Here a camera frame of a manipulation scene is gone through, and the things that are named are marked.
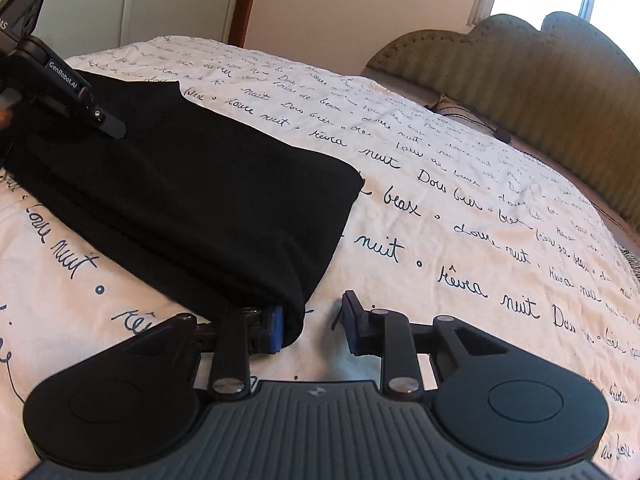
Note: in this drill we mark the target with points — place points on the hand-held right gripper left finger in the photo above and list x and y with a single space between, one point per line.
274 330

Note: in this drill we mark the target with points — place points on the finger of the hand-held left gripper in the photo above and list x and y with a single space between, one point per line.
107 124

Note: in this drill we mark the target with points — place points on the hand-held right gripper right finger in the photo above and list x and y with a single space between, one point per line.
354 325

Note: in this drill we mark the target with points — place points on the black pants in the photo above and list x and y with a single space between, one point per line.
190 200

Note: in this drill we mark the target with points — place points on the person's left hand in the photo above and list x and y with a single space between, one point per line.
4 118

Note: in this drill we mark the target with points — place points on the white floral wardrobe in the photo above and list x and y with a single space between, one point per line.
150 0

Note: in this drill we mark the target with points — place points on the white script printed blanket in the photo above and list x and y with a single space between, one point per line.
450 200

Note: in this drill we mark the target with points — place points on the patterned pillow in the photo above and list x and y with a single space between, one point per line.
465 115

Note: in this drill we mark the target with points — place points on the olive upholstered headboard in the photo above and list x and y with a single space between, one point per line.
550 90

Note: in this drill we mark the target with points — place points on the brown wooden door frame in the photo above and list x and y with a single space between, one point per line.
247 0

